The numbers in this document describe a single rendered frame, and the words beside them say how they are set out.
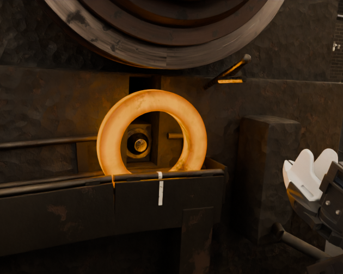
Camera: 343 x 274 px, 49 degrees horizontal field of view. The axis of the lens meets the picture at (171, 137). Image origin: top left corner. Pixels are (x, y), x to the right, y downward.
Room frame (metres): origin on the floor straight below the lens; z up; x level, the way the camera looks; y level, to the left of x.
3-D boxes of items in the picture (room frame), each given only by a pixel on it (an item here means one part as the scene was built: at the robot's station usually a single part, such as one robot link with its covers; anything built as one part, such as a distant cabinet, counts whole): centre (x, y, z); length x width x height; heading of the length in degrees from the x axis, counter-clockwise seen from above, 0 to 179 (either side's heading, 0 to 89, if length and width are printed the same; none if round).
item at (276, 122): (0.72, -0.19, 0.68); 0.11 x 0.08 x 0.24; 23
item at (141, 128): (0.84, 0.12, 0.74); 0.30 x 0.06 x 0.07; 23
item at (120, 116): (0.62, 0.03, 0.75); 0.18 x 0.03 x 0.18; 111
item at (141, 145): (0.76, 0.09, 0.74); 0.17 x 0.04 x 0.04; 23
